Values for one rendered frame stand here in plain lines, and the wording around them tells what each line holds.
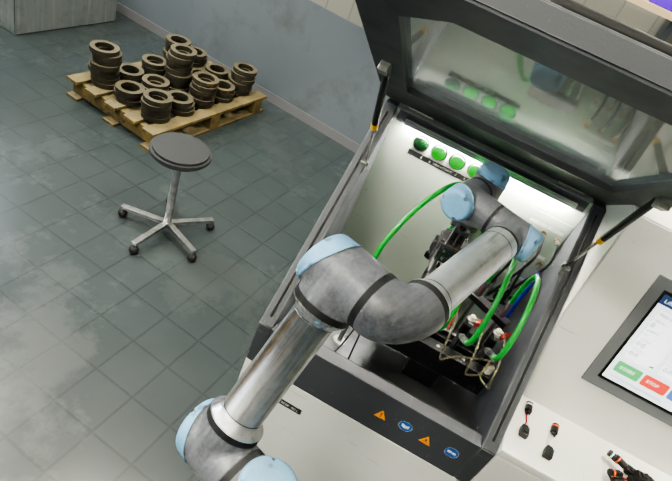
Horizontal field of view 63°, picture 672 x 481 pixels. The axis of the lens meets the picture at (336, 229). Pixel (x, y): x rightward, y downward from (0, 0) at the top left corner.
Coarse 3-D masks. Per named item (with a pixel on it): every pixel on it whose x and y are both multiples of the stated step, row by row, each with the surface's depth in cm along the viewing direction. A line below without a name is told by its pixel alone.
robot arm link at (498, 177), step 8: (480, 168) 125; (488, 168) 123; (496, 168) 125; (504, 168) 126; (480, 176) 124; (488, 176) 123; (496, 176) 122; (504, 176) 123; (496, 184) 123; (504, 184) 124; (496, 192) 124
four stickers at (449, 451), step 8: (376, 408) 147; (376, 416) 148; (384, 416) 147; (400, 424) 146; (408, 424) 145; (408, 432) 147; (424, 440) 146; (432, 440) 145; (448, 448) 144; (448, 456) 146; (456, 456) 144
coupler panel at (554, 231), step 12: (528, 216) 162; (540, 216) 161; (540, 228) 163; (552, 228) 161; (564, 228) 160; (552, 240) 163; (540, 252) 166; (552, 252) 165; (516, 264) 171; (540, 264) 167; (504, 276) 175; (528, 276) 172; (516, 288) 175
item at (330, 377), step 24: (312, 360) 147; (336, 360) 146; (312, 384) 152; (336, 384) 148; (360, 384) 145; (384, 384) 145; (336, 408) 153; (360, 408) 149; (384, 408) 146; (408, 408) 142; (432, 408) 144; (384, 432) 150; (432, 432) 143; (456, 432) 141; (432, 456) 148
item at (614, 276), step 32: (608, 224) 146; (640, 224) 134; (608, 256) 138; (640, 256) 136; (576, 288) 145; (608, 288) 140; (640, 288) 138; (576, 320) 145; (608, 320) 142; (544, 352) 149; (576, 352) 147; (544, 384) 152; (576, 384) 150; (576, 416) 152; (608, 416) 150; (640, 416) 147; (640, 448) 150; (480, 480) 146; (512, 480) 141
